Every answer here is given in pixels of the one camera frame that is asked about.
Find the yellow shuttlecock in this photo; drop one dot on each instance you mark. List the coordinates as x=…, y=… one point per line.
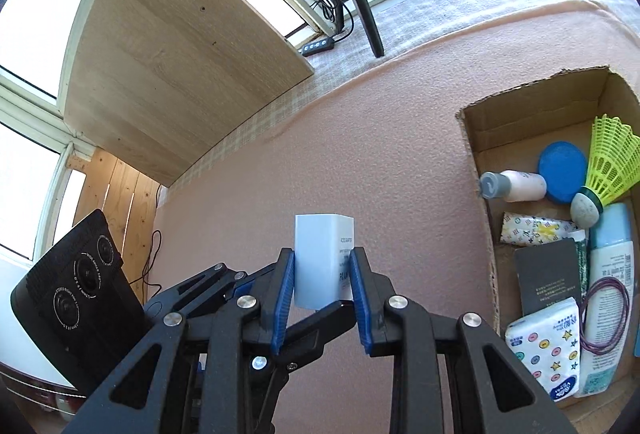
x=612, y=159

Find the light wooden board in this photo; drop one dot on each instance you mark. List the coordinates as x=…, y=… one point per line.
x=175, y=64

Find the patterned packet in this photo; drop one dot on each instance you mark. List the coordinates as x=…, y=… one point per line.
x=530, y=229

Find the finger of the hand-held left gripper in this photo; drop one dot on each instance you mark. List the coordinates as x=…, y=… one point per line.
x=210, y=284
x=310, y=334

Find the white window frame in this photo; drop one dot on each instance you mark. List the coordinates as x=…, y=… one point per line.
x=30, y=114

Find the blue round lid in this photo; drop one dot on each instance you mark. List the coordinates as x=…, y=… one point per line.
x=560, y=169

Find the black card box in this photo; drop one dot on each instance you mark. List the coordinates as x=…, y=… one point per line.
x=547, y=274

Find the pink tube with grey cap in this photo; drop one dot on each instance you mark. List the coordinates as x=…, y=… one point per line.
x=520, y=186

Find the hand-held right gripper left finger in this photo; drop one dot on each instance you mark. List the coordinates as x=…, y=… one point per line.
x=280, y=304

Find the cardboard box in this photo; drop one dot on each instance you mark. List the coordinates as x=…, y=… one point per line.
x=480, y=149

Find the white charger adapter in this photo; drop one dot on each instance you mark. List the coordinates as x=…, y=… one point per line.
x=320, y=259

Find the black power strip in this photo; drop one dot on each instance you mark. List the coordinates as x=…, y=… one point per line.
x=315, y=48

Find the white bottle with blue cap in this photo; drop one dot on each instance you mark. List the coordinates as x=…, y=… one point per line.
x=610, y=239

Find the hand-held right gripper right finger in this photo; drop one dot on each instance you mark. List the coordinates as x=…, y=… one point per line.
x=361, y=304

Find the patterned tissue pack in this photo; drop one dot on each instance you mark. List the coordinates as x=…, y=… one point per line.
x=545, y=349

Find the slatted wooden panel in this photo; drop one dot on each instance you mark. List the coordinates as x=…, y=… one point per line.
x=115, y=199

